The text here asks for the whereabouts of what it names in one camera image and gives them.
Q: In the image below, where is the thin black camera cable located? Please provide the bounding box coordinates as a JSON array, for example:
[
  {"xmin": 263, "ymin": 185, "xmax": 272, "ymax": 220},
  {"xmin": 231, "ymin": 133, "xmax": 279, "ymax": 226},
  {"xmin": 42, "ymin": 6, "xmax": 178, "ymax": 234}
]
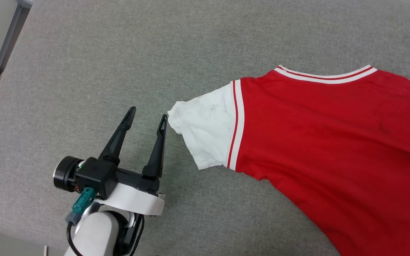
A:
[{"xmin": 66, "ymin": 221, "xmax": 84, "ymax": 256}]

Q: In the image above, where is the grey framed panel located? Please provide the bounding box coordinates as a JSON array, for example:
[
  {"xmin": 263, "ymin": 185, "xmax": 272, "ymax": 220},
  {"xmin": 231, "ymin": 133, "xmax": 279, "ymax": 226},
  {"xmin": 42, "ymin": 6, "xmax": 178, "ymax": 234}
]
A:
[{"xmin": 0, "ymin": 0, "xmax": 33, "ymax": 143}]

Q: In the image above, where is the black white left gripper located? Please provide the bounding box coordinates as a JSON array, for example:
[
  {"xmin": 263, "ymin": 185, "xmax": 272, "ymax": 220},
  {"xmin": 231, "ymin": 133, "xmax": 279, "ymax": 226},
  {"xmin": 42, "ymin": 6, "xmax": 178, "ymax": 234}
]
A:
[{"xmin": 53, "ymin": 106, "xmax": 169, "ymax": 216}]

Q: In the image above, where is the teal camera cable connector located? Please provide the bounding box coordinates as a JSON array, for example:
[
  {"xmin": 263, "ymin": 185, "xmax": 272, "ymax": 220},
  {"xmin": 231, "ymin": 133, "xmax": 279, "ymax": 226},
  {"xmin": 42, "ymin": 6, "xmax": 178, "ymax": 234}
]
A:
[{"xmin": 65, "ymin": 187, "xmax": 96, "ymax": 226}]

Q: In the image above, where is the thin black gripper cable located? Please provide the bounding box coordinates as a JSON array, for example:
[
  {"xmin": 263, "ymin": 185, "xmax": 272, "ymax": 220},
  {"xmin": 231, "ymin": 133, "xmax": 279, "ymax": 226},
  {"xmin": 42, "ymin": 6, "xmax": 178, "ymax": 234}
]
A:
[{"xmin": 114, "ymin": 213, "xmax": 145, "ymax": 256}]

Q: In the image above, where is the red white sports shirt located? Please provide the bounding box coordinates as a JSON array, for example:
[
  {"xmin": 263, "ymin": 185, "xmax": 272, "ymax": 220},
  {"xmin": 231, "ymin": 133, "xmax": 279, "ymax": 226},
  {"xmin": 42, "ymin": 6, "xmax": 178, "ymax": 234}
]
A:
[{"xmin": 168, "ymin": 65, "xmax": 410, "ymax": 256}]

